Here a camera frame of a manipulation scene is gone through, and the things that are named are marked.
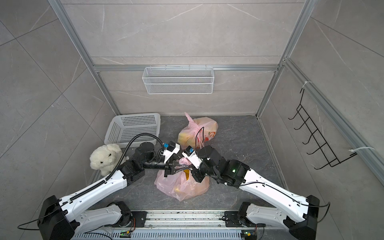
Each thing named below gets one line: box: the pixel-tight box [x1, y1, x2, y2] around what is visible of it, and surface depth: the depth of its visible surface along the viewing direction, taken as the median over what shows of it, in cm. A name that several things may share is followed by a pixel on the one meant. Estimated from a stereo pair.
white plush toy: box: [89, 143, 123, 177], surface depth 79 cm
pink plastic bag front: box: [177, 112, 219, 149], surface depth 97 cm
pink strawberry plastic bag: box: [155, 169, 211, 202], surface depth 73 cm
